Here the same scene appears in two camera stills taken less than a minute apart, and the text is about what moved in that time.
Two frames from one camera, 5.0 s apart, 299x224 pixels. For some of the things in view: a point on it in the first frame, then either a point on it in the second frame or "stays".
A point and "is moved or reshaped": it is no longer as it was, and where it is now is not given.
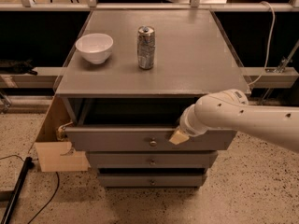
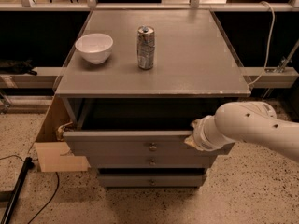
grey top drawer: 144,139 is moved or reshaped
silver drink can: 146,47 stays
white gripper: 186,127 to 200,135
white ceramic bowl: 95,48 stays
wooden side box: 58,156 stays
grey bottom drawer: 151,179 stays
